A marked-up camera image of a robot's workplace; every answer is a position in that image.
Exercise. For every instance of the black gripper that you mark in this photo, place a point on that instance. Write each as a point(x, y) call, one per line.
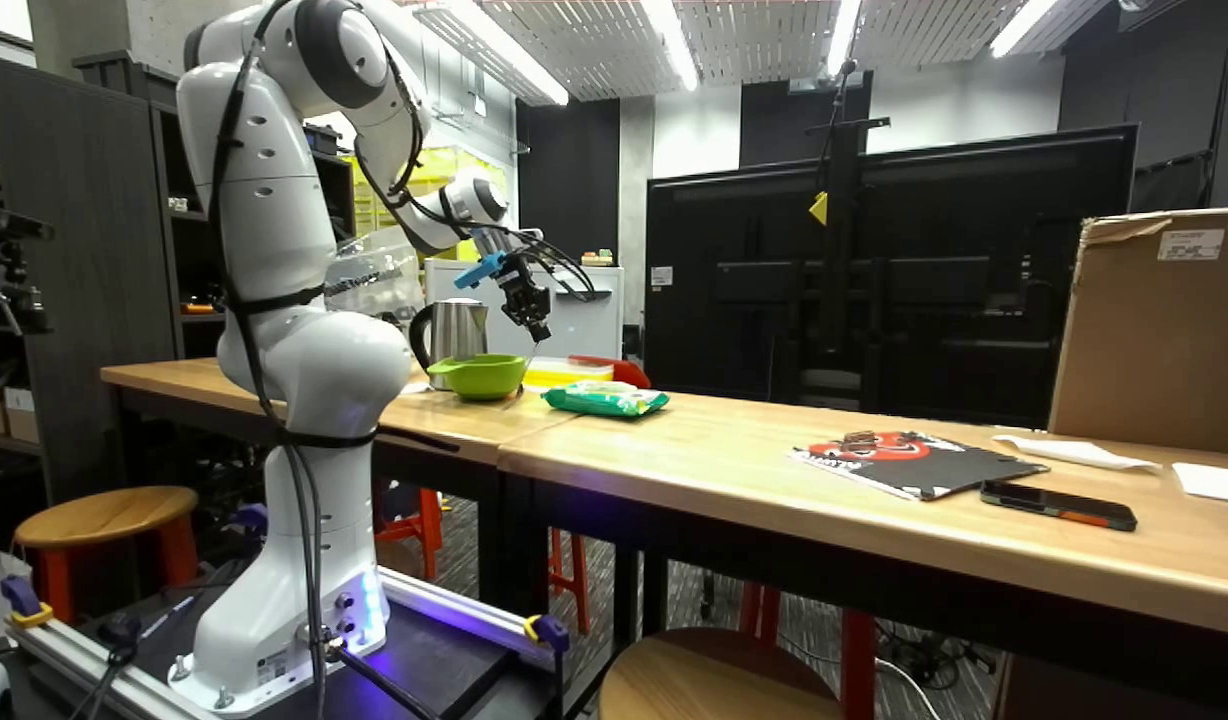
point(520, 289)

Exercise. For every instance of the aluminium robot base platform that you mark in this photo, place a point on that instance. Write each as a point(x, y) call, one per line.
point(426, 652)

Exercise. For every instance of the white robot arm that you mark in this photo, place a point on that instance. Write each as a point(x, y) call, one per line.
point(279, 202)

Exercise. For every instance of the green plastic bowl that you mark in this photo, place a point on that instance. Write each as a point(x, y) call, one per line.
point(479, 378)

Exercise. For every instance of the clear container with yellow lid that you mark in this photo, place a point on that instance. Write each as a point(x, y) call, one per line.
point(559, 372)

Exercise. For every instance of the steel electric kettle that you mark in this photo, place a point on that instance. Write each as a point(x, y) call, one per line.
point(452, 330)

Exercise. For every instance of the green wet wipes pack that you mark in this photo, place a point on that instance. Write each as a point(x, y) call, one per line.
point(607, 400)

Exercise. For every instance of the clear printed plastic bag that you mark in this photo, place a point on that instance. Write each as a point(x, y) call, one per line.
point(372, 274)

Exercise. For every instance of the orange metal stool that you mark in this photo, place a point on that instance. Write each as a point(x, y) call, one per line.
point(417, 527)

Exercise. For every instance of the ceiling light strip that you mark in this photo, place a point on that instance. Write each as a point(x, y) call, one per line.
point(1020, 26)
point(504, 58)
point(673, 43)
point(843, 34)

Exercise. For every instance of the yellow tag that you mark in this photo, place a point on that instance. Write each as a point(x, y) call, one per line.
point(819, 210)

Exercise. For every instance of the blue and yellow clamp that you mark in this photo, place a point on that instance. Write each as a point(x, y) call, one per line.
point(24, 602)
point(551, 633)

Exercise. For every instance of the round wooden stool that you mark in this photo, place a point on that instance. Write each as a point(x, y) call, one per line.
point(718, 679)

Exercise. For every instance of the black and red booklet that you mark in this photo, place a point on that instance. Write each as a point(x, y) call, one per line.
point(922, 465)

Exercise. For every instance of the large black monitor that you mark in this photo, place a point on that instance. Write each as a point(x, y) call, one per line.
point(987, 281)

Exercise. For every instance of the black shelving unit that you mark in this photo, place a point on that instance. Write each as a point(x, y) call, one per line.
point(84, 265)

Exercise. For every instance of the wooden stool with orange legs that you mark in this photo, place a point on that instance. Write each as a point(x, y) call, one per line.
point(104, 515)

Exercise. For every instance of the white paper napkin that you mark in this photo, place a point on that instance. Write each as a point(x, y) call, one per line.
point(1077, 453)

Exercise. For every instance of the brown cardboard box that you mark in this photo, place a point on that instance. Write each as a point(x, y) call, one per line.
point(1159, 345)

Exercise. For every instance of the white paper sheet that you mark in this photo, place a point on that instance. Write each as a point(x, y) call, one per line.
point(1212, 481)

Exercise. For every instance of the black camera pole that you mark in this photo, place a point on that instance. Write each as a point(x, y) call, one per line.
point(845, 241)

